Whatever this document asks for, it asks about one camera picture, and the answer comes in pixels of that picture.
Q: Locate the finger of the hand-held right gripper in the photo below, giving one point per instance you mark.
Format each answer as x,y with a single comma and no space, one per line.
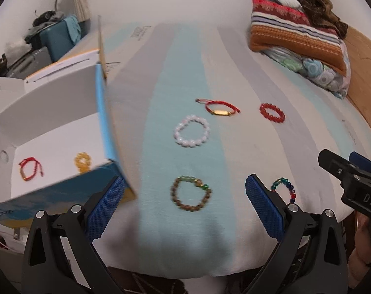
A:
364,162
334,162

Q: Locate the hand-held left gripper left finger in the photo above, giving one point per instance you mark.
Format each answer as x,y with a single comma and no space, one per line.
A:
107,208

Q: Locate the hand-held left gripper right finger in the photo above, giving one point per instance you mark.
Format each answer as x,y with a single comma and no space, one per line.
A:
262,205

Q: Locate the white cardboard box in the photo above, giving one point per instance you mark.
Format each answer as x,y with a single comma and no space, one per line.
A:
50,104

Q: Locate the person's right hand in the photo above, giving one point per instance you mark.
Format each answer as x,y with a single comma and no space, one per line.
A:
363,251

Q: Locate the floral patterned pillow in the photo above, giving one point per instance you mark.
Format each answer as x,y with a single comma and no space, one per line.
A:
320,73

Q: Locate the wooden headboard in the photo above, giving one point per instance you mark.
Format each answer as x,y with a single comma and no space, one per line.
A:
363,67

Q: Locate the striped knitted pillow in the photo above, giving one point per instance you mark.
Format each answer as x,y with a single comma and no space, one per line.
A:
295,33

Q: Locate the brown fur garment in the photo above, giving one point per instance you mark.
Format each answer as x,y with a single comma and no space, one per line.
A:
317,6

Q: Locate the striped bed sheet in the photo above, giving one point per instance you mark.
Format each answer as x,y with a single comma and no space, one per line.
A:
185,67

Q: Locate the grey suitcase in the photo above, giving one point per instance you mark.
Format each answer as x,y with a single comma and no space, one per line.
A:
29,62

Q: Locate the blue suitcase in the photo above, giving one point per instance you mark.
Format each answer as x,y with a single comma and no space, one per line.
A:
56,43

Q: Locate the teal cloth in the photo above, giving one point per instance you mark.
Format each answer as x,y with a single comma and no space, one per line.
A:
72,26

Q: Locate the dark clothes pile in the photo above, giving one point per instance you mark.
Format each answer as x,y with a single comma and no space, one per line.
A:
46,17

